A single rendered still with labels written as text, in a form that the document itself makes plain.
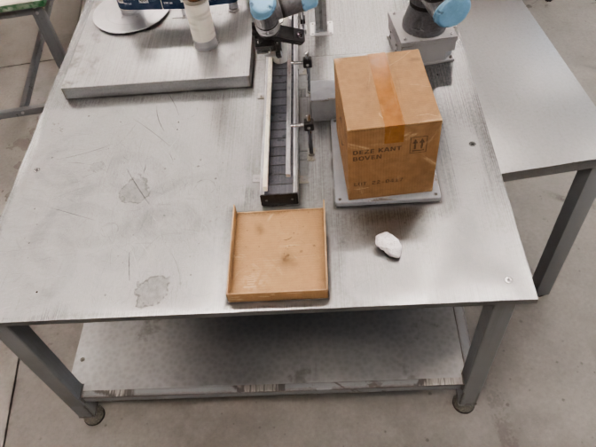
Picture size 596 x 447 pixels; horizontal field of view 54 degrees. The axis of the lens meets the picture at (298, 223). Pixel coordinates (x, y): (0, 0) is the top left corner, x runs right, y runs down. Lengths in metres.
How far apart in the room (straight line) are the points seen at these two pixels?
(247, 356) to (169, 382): 0.28
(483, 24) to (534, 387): 1.35
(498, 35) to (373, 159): 0.94
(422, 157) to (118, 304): 0.89
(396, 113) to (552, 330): 1.30
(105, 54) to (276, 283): 1.19
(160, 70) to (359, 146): 0.92
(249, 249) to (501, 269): 0.67
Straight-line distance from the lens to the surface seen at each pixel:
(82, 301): 1.68
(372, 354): 2.13
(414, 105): 1.57
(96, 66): 2.33
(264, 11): 1.76
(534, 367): 2.45
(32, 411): 2.59
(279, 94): 2.00
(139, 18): 2.50
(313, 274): 1.56
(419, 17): 2.11
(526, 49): 2.31
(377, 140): 1.54
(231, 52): 2.22
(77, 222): 1.86
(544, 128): 2.00
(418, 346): 2.16
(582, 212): 2.19
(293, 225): 1.66
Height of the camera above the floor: 2.14
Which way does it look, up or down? 51 degrees down
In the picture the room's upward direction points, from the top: 7 degrees counter-clockwise
